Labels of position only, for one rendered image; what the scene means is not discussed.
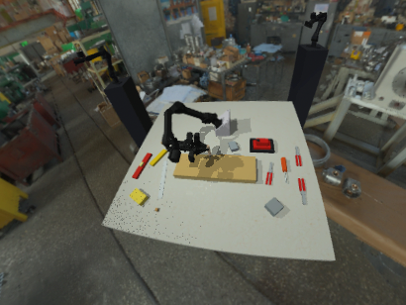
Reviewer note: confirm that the tan panel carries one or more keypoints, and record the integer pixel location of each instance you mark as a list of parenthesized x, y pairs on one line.
[(221, 168)]

